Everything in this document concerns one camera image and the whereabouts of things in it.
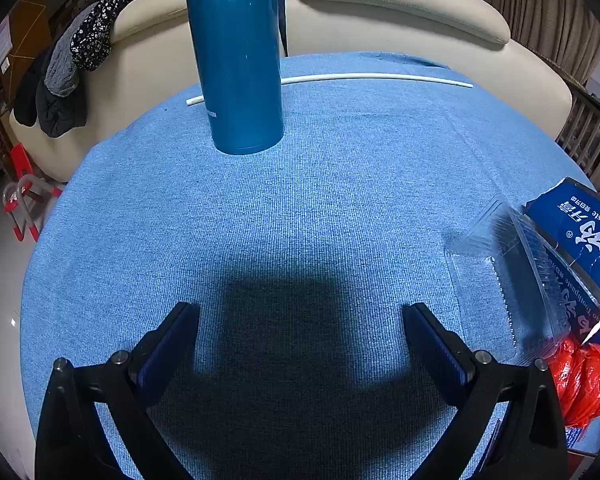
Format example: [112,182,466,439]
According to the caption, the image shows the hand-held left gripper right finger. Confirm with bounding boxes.
[402,302,568,480]

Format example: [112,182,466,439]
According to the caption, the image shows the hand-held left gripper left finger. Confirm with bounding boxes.
[34,301,201,480]

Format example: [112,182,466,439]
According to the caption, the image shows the clear plastic container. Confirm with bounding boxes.
[445,199,573,368]

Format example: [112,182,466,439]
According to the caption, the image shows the red plastic bag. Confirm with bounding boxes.
[547,337,600,428]

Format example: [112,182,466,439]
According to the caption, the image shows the blue toothpaste box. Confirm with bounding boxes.
[522,176,600,351]

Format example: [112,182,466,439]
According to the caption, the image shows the blue tablecloth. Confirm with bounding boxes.
[20,51,600,480]

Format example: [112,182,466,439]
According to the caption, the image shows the red stool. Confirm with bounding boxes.
[2,142,66,243]

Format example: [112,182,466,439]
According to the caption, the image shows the dark jacket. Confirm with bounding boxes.
[12,50,88,138]

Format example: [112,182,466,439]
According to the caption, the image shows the wooden crib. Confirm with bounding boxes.
[555,77,600,193]

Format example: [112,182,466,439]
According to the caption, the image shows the white plastic tube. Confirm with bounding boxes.
[186,73,475,107]

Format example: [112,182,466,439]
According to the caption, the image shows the blue thermos bottle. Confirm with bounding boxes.
[182,0,286,155]

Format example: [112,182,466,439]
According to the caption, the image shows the grey garment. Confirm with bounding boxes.
[44,2,98,97]

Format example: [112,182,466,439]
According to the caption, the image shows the black floral garment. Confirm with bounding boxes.
[70,0,183,72]

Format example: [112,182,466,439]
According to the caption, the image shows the brown cardboard box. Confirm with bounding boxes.
[0,0,76,81]

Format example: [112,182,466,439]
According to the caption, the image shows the beige curtain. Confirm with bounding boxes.
[467,0,600,86]

